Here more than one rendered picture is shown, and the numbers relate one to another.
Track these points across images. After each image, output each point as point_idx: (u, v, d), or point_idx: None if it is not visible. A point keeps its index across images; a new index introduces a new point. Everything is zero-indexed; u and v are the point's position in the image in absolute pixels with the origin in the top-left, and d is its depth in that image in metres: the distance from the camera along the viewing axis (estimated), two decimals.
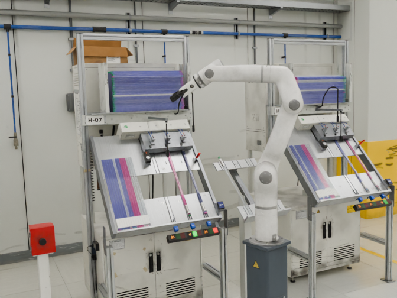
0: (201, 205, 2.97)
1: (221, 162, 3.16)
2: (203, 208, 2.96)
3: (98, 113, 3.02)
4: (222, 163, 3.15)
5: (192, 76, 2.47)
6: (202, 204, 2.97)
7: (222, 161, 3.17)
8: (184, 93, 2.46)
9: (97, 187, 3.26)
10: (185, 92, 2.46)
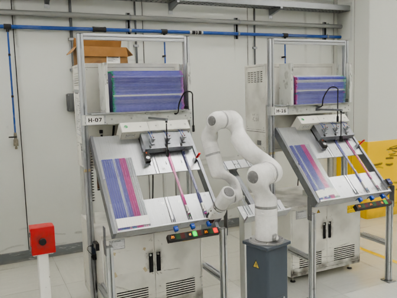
0: (201, 205, 2.97)
1: None
2: (203, 208, 2.96)
3: (98, 113, 3.02)
4: None
5: None
6: (202, 204, 2.97)
7: None
8: (208, 216, 2.79)
9: (97, 187, 3.26)
10: (209, 215, 2.79)
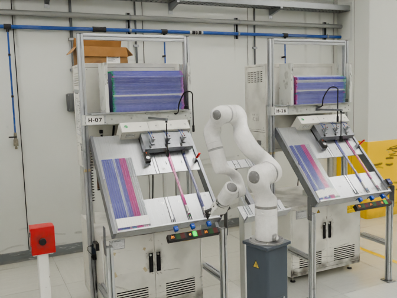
0: (203, 209, 2.95)
1: None
2: (205, 212, 2.94)
3: (98, 113, 3.02)
4: None
5: None
6: (204, 209, 2.95)
7: None
8: (210, 211, 2.76)
9: (97, 187, 3.26)
10: (211, 211, 2.76)
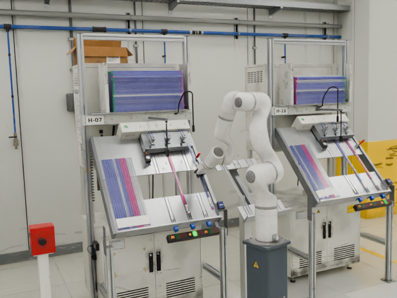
0: (208, 200, 2.87)
1: None
2: (210, 203, 2.86)
3: (98, 113, 3.02)
4: None
5: (210, 169, 2.84)
6: (209, 200, 2.87)
7: None
8: None
9: (97, 187, 3.26)
10: None
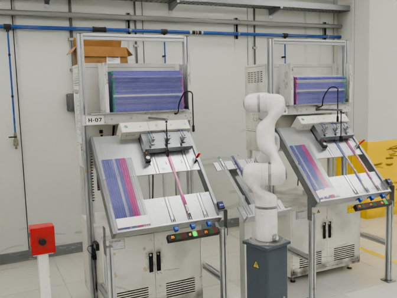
0: None
1: (221, 162, 3.16)
2: None
3: (98, 113, 3.02)
4: (222, 163, 3.15)
5: None
6: None
7: (222, 161, 3.17)
8: None
9: (97, 187, 3.26)
10: None
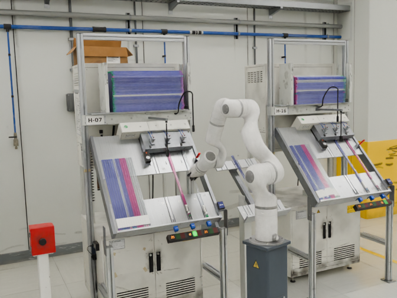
0: None
1: (205, 209, 2.95)
2: None
3: (98, 113, 3.02)
4: (205, 207, 2.95)
5: (203, 172, 2.94)
6: None
7: (204, 210, 2.94)
8: None
9: (97, 187, 3.26)
10: None
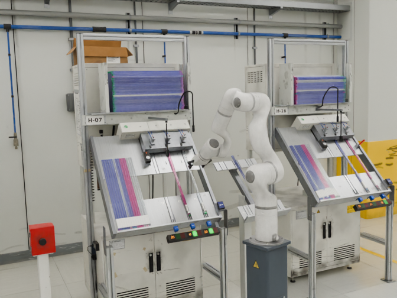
0: None
1: (204, 206, 2.97)
2: None
3: (98, 113, 3.02)
4: (203, 204, 2.97)
5: (207, 161, 2.88)
6: None
7: (202, 207, 2.96)
8: None
9: (97, 187, 3.26)
10: None
